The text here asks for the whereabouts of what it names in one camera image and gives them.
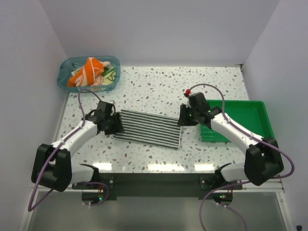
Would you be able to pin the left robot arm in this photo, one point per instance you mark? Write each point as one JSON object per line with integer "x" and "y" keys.
{"x": 53, "y": 168}

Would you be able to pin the green plastic tray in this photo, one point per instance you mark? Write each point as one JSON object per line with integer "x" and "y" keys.
{"x": 250, "y": 114}

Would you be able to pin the green white striped towel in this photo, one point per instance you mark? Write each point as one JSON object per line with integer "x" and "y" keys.
{"x": 159, "y": 130}

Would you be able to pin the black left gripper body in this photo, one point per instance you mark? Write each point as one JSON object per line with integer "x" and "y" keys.
{"x": 113, "y": 125}

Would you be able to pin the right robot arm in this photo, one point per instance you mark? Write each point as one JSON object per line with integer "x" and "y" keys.
{"x": 262, "y": 160}

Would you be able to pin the teal plastic laundry basket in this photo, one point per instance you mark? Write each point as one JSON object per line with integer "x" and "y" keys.
{"x": 70, "y": 66}

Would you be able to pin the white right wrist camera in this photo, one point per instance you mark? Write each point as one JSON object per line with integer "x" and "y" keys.
{"x": 187, "y": 94}

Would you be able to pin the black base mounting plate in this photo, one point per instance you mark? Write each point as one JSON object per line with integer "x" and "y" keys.
{"x": 159, "y": 184}

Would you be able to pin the cream white towel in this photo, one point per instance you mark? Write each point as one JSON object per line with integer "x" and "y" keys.
{"x": 104, "y": 74}

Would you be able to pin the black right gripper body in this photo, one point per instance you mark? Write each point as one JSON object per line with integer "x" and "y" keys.
{"x": 189, "y": 116}

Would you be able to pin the orange white towel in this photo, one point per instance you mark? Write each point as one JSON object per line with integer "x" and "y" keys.
{"x": 84, "y": 76}

